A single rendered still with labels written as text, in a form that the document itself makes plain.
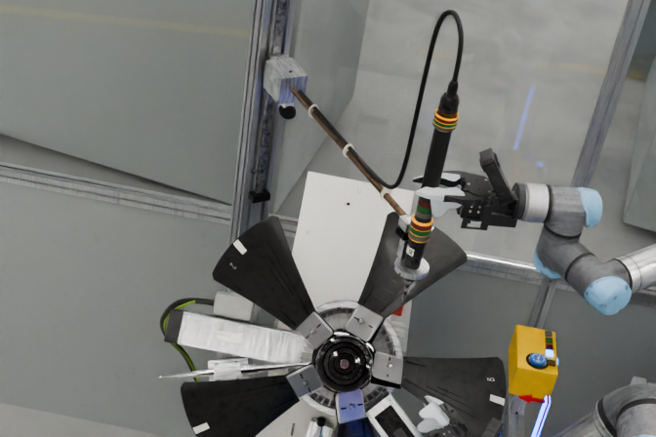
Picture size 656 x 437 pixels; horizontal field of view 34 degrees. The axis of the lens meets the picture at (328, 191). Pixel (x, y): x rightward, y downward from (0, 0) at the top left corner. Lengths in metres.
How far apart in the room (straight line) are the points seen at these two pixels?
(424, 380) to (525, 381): 0.39
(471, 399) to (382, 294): 0.29
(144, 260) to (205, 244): 0.20
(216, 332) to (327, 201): 0.41
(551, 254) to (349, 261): 0.60
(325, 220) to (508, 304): 0.76
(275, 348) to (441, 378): 0.38
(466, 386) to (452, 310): 0.80
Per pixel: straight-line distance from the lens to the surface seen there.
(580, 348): 3.24
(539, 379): 2.65
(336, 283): 2.57
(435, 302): 3.14
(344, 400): 2.35
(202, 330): 2.48
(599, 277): 2.10
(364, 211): 2.58
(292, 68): 2.55
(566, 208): 2.11
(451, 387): 2.35
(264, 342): 2.46
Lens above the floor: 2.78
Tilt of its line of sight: 34 degrees down
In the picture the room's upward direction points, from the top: 9 degrees clockwise
